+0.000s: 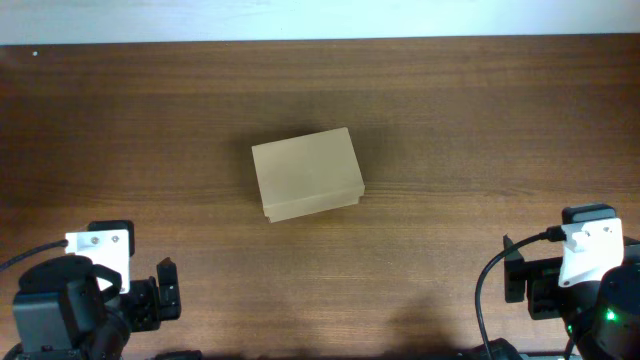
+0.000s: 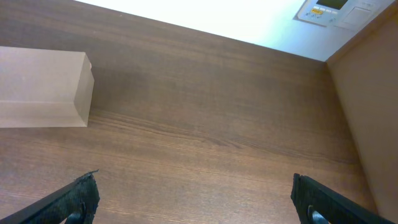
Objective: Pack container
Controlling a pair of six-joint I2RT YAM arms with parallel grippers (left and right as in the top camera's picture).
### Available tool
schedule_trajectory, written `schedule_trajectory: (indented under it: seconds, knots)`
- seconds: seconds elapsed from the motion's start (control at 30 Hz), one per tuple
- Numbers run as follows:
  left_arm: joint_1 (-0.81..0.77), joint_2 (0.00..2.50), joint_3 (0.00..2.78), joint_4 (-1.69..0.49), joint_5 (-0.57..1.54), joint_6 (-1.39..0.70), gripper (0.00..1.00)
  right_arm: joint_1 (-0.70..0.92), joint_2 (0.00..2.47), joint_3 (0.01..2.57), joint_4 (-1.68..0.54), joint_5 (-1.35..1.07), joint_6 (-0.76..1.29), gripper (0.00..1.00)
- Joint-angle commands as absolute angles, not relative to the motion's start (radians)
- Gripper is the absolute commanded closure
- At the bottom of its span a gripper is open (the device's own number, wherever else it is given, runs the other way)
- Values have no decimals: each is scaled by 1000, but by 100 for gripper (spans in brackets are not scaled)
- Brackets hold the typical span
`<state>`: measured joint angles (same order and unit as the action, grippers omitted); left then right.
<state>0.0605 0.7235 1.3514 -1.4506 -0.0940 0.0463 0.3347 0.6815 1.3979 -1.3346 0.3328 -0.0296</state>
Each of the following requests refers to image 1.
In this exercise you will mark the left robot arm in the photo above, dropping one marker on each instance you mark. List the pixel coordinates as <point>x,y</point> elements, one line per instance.
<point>84,304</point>

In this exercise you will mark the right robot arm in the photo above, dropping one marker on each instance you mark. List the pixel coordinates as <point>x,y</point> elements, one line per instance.
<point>607,330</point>

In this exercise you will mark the brown cardboard box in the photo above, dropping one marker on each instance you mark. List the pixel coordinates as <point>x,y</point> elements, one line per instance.
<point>308,174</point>

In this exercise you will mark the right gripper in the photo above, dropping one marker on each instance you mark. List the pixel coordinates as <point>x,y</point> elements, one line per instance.
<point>536,282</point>

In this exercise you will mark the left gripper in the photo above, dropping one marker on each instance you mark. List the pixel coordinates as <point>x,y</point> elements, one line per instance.
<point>151,303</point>

